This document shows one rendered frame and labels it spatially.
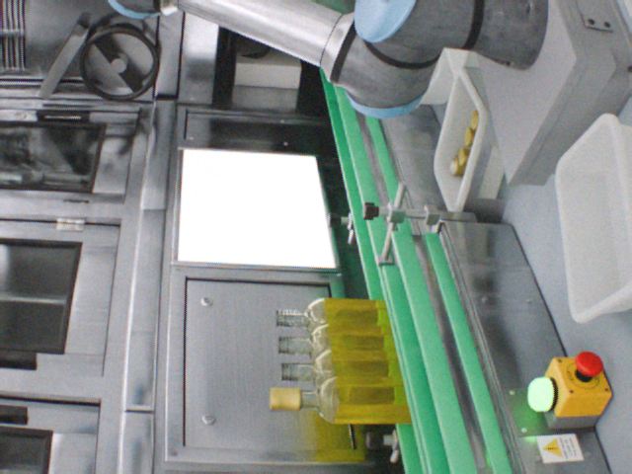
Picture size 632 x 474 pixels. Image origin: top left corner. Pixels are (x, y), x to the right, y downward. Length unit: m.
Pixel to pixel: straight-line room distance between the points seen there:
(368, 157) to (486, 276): 0.52
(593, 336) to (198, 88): 1.35
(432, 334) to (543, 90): 0.38
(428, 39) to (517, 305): 0.43
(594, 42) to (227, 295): 0.86
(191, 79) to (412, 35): 1.16
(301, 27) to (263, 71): 1.11
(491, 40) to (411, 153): 0.66
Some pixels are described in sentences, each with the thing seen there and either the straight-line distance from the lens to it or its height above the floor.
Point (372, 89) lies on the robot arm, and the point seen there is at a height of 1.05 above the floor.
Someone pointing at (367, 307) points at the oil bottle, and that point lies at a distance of 1.36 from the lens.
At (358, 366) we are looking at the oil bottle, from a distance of 1.26.
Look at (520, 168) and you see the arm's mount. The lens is 1.15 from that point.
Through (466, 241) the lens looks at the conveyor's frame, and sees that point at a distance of 1.34.
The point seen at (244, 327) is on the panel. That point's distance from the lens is 1.51.
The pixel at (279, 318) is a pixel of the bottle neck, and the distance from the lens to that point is 1.33.
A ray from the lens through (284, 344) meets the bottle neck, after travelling 1.30.
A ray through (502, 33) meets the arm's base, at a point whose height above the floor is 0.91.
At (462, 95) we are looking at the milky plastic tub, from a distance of 1.49.
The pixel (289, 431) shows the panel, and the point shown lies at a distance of 1.35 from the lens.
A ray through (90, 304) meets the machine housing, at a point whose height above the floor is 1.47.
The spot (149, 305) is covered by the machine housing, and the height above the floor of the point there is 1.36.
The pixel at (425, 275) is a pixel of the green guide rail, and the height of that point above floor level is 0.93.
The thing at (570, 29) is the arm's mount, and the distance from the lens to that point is 1.04.
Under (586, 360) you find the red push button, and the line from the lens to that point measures 1.05.
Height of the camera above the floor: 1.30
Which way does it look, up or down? 9 degrees down
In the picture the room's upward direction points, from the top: 87 degrees counter-clockwise
